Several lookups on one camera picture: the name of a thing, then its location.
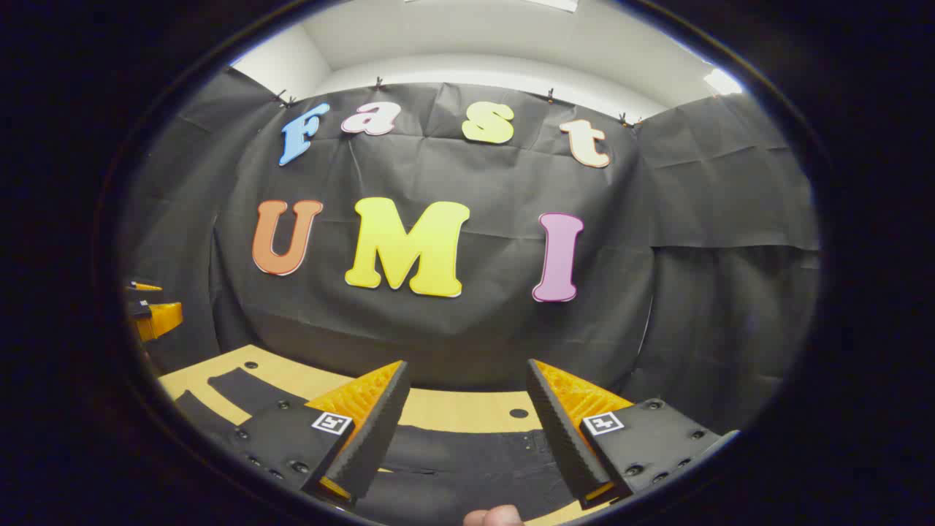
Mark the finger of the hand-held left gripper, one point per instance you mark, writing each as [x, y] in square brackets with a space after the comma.
[146, 286]
[164, 318]

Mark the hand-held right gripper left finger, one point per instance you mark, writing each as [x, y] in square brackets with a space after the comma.
[372, 438]

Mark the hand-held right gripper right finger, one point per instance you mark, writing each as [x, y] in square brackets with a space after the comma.
[566, 446]

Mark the black jeans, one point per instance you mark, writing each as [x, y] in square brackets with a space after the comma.
[453, 467]

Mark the black backdrop cloth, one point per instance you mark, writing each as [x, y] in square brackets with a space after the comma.
[475, 336]

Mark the ceiling light panel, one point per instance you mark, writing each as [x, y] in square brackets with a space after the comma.
[723, 82]
[555, 4]

